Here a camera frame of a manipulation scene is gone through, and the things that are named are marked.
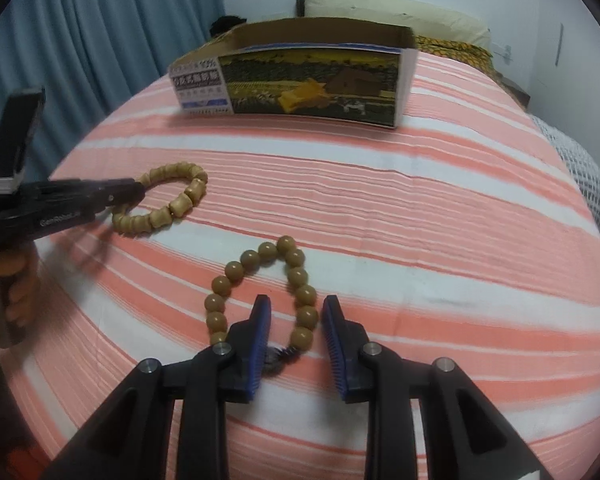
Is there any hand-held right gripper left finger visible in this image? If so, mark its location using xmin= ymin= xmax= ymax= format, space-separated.
xmin=40 ymin=294 xmax=272 ymax=480

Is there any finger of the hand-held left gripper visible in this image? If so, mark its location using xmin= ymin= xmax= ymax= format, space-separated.
xmin=75 ymin=178 xmax=146 ymax=200
xmin=80 ymin=195 xmax=143 ymax=218

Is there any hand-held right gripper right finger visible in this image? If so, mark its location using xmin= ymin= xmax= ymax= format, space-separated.
xmin=321 ymin=295 xmax=556 ymax=480

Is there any light wooden barrel bead bracelet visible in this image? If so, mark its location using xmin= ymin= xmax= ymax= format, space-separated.
xmin=111 ymin=160 xmax=209 ymax=236

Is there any brown round bead bracelet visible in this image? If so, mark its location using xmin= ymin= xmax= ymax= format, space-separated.
xmin=203 ymin=235 xmax=320 ymax=376

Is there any printed cardboard box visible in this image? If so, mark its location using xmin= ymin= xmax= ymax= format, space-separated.
xmin=169 ymin=17 xmax=420 ymax=131

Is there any person's left hand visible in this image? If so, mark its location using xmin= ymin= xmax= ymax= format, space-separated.
xmin=0 ymin=247 xmax=39 ymax=328

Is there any blue curtain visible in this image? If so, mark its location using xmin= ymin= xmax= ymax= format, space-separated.
xmin=0 ymin=0 xmax=226 ymax=186

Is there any black cloth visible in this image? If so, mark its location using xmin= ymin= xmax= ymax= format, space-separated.
xmin=210 ymin=16 xmax=248 ymax=36

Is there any orange object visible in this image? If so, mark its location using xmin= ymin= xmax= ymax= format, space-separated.
xmin=5 ymin=447 xmax=46 ymax=472

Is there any cream pillow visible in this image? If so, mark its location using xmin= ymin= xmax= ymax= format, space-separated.
xmin=304 ymin=0 xmax=492 ymax=48

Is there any white wardrobe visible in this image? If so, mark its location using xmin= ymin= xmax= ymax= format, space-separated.
xmin=527 ymin=0 xmax=600 ymax=161

